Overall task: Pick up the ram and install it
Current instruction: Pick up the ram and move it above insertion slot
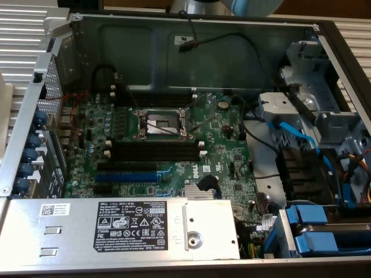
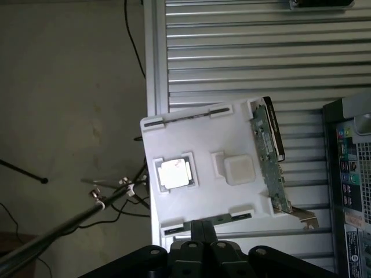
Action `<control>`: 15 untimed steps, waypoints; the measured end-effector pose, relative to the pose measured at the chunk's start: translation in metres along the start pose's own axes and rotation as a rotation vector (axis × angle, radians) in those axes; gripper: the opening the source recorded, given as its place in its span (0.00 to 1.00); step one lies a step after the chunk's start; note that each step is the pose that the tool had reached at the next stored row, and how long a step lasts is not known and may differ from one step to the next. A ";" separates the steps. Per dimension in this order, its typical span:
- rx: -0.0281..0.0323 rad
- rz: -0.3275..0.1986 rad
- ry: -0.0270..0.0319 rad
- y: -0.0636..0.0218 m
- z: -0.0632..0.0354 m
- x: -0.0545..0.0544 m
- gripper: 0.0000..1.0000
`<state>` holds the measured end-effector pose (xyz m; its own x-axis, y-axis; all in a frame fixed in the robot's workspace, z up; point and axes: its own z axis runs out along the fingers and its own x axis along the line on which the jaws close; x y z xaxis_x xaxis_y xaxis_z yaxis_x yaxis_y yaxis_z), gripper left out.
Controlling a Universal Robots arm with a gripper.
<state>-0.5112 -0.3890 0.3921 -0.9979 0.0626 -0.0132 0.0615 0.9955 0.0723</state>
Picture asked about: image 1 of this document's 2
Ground blue expansion slot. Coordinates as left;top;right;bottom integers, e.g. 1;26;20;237
94;170;159;183

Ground black flat wire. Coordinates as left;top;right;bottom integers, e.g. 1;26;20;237
285;83;319;123

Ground thin red wire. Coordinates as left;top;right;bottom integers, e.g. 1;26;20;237
46;89;90;137

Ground blue card retention clip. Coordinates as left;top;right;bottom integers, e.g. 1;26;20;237
23;148;40;164
13;177;30;192
27;133;43;149
32;109;49;127
17;162;35;178

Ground orange yellow wire bundle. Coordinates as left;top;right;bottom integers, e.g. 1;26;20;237
345;152;371;204

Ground RAM slot white latches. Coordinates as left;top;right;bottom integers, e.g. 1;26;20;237
110;91;199;98
110;83;198;91
104;140;206;148
103;149;208;158

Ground green Dell motherboard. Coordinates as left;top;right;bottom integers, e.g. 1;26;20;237
62;92;279;233

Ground short black expansion slot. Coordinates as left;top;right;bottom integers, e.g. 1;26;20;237
94;183;114;195

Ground black disk wire with plug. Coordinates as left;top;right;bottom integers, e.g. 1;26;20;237
177;10;290;90

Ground blue disk carrier handle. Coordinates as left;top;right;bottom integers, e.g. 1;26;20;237
293;231;339;258
285;204;329;226

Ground black looped wire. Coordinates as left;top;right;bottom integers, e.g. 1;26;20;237
91;64;118;94

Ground thick black wire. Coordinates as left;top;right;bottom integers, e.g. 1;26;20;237
231;94;282;153

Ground long black expansion slot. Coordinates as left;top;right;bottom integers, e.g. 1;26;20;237
96;161;159;172

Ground silver metal corner bracket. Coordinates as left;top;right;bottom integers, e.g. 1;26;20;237
43;7;72;39

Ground CPU socket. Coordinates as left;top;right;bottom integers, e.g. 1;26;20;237
134;107;190;142

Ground thin metal locking lever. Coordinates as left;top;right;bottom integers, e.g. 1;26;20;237
126;85;141;110
144;118;194;138

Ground blue disk wire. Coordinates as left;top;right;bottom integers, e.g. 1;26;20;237
267;115;358;210

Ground grey metal disk bay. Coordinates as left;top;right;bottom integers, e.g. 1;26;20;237
259;39;371;210

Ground thin dark wire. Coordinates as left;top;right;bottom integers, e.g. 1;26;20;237
239;163;281;180

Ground green yellow wire bundle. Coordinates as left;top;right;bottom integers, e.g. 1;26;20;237
239;225;262;259

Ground black fan housing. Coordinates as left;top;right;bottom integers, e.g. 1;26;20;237
274;147;340;204

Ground black angled wire plug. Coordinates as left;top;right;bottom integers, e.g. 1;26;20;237
196;174;220;192

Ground open black PC case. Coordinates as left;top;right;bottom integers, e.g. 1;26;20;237
0;11;371;276

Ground silver power supply box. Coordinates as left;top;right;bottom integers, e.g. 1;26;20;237
0;197;242;262

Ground silver finned heat sink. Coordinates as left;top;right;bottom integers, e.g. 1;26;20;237
183;185;217;199

